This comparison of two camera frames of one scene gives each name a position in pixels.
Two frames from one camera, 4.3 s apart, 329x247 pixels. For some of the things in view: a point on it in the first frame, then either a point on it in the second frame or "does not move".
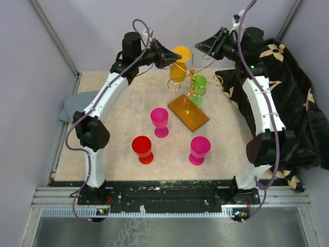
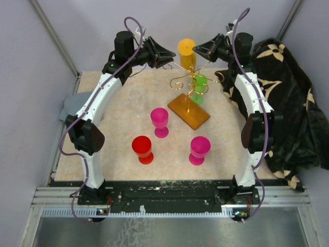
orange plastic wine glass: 178,69 -> 187,55
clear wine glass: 136,97 does not move
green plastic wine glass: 198,85 does not move
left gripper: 165,56 does not move
